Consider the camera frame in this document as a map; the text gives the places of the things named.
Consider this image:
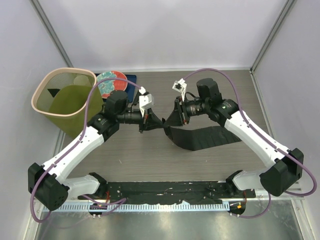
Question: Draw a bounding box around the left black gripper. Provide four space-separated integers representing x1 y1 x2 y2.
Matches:
117 107 165 134

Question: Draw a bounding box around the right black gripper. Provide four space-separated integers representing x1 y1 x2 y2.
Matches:
164 96 210 128

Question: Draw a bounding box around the black trash bag roll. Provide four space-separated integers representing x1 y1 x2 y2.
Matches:
132 91 141 106

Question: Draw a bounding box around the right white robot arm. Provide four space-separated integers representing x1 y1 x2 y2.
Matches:
166 78 304 198

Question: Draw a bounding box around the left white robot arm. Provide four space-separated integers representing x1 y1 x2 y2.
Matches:
28 90 163 211

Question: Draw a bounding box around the olive green trash bin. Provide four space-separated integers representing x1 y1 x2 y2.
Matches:
31 67 97 139

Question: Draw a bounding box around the blue tray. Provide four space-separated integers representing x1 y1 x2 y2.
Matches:
125 74 137 103

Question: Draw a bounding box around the red patterned plate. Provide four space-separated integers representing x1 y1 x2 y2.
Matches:
96 70 128 99

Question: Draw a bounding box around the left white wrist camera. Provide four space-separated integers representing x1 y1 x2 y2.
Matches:
138 87 154 117

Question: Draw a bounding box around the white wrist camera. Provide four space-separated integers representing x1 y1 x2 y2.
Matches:
138 87 154 117
172 78 187 102

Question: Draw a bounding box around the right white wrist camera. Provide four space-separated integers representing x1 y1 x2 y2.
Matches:
172 78 187 102

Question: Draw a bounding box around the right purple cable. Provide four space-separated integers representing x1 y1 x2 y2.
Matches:
178 68 317 219

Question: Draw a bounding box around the purple cable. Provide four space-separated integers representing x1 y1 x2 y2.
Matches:
29 79 147 224
178 68 317 219

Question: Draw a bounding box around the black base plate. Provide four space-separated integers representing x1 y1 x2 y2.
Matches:
89 181 256 205

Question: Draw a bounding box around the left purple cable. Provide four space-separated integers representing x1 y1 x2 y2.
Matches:
29 79 147 224

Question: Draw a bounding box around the white slotted cable duct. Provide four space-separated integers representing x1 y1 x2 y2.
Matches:
56 201 230 214

